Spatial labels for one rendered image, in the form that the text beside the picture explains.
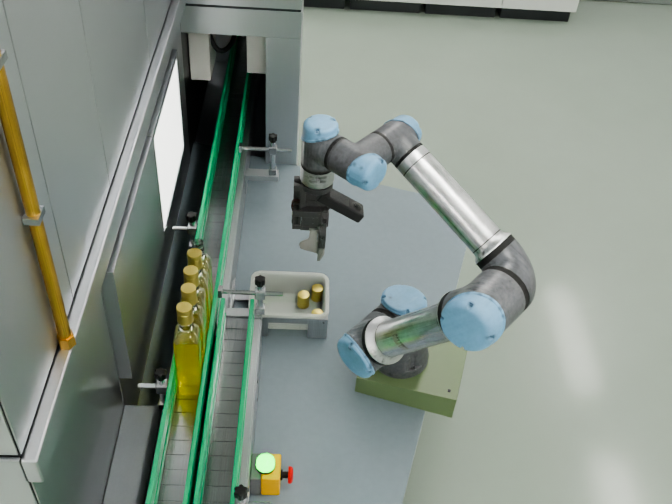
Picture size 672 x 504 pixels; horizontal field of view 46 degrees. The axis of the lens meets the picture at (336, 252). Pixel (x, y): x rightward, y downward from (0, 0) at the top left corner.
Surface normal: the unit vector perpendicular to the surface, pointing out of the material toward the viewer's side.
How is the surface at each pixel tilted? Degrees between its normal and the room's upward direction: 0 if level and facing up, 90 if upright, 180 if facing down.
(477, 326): 86
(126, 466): 0
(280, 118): 90
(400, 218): 0
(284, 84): 90
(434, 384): 4
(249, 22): 90
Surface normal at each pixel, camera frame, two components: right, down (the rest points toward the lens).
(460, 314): -0.58, 0.47
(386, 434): 0.07, -0.73
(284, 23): 0.00, 0.68
